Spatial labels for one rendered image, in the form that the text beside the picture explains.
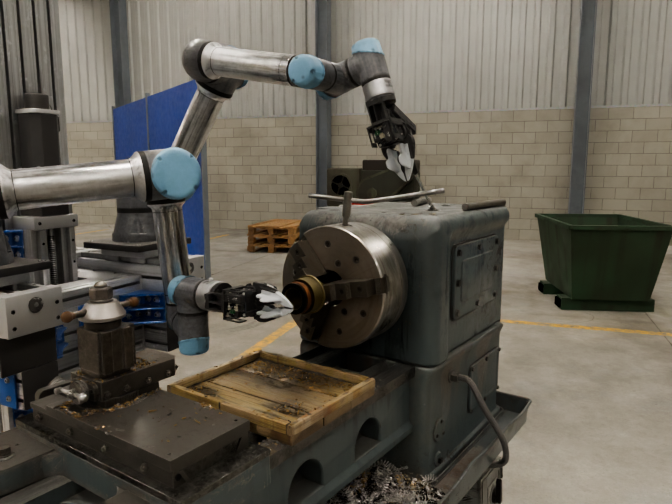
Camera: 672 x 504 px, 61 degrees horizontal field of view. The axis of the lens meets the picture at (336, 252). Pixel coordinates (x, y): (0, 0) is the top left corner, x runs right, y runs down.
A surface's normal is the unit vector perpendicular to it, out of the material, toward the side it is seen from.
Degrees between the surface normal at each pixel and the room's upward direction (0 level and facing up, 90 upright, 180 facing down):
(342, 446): 88
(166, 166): 89
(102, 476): 88
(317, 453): 88
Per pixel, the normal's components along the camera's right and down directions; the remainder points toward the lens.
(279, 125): -0.31, 0.15
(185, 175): 0.58, 0.11
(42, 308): 0.89, 0.07
